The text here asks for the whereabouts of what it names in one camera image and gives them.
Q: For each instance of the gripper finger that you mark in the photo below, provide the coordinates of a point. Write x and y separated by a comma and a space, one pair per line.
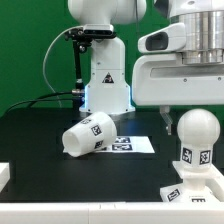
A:
165, 114

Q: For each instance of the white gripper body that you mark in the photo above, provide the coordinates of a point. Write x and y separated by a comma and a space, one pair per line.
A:
167, 74

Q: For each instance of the white lamp bulb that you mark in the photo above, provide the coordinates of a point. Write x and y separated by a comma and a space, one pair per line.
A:
198, 131

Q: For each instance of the white lamp shade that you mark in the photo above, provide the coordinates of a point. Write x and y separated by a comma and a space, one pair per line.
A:
93, 133

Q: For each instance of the white lamp base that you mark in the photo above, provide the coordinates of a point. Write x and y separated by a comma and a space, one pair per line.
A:
205, 186

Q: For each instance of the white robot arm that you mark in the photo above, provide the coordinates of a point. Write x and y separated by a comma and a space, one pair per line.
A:
204, 19

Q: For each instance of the printed marker sheet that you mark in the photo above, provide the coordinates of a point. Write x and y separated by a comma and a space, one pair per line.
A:
123, 144

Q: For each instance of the white left border block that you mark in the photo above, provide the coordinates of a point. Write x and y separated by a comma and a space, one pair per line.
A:
4, 175

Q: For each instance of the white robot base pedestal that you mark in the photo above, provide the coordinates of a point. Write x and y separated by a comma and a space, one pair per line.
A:
107, 90

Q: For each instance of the camera on black stand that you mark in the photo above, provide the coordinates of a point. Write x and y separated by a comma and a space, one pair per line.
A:
82, 38

